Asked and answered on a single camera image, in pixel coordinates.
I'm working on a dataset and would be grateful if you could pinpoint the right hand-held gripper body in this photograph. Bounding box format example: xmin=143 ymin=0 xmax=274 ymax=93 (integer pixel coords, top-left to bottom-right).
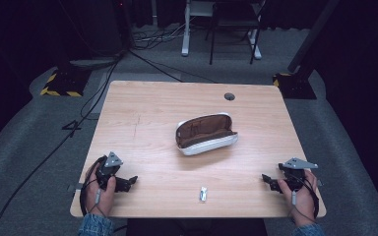
xmin=278 ymin=157 xmax=320 ymax=192

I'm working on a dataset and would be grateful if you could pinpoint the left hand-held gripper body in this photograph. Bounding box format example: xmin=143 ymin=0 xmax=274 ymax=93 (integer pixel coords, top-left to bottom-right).
xmin=94 ymin=150 xmax=125 ymax=191

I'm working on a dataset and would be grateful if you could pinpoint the white pencil case brown lining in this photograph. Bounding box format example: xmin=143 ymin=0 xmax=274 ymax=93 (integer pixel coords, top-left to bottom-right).
xmin=174 ymin=112 xmax=239 ymax=157

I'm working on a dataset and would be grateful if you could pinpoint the person's left hand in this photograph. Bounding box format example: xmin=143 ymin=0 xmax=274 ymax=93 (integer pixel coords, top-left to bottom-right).
xmin=84 ymin=172 xmax=117 ymax=218

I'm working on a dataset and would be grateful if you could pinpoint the person's right hand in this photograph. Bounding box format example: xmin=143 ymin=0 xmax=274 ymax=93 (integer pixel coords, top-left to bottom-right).
xmin=277 ymin=169 xmax=318 ymax=228

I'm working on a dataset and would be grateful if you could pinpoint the black stand base hazard tape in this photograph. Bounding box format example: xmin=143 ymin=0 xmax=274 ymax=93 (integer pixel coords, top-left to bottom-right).
xmin=39 ymin=67 xmax=93 ymax=98
xmin=272 ymin=72 xmax=318 ymax=100

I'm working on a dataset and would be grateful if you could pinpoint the black slanted stand pole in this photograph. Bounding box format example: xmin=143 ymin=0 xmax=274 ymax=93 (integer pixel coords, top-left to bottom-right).
xmin=286 ymin=0 xmax=342 ymax=74

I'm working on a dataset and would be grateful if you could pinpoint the black chair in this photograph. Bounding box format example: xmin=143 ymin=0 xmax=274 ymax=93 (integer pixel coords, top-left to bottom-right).
xmin=205 ymin=0 xmax=266 ymax=66

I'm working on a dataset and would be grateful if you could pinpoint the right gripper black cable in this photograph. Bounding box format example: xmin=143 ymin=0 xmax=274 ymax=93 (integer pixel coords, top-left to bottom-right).
xmin=288 ymin=169 xmax=321 ymax=220

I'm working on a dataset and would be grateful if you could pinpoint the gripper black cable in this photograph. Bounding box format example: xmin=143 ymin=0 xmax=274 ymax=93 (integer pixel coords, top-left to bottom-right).
xmin=288 ymin=169 xmax=321 ymax=220
xmin=79 ymin=155 xmax=108 ymax=218

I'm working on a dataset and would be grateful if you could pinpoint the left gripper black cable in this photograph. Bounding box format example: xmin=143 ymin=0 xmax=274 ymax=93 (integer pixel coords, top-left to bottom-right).
xmin=79 ymin=155 xmax=108 ymax=218

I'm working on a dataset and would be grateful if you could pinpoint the long black floor cable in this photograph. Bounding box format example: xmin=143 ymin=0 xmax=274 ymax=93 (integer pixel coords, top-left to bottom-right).
xmin=0 ymin=53 xmax=122 ymax=236

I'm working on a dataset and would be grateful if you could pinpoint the thin black floor cable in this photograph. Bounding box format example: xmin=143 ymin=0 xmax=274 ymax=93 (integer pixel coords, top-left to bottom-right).
xmin=127 ymin=48 xmax=218 ymax=85

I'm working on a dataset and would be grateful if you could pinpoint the bundle of floor cables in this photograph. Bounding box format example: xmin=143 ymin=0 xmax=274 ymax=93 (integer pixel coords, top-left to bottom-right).
xmin=132 ymin=25 xmax=186 ymax=51

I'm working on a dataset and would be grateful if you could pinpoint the white desk frame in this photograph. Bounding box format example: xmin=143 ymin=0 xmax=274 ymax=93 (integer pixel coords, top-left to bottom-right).
xmin=180 ymin=0 xmax=264 ymax=61

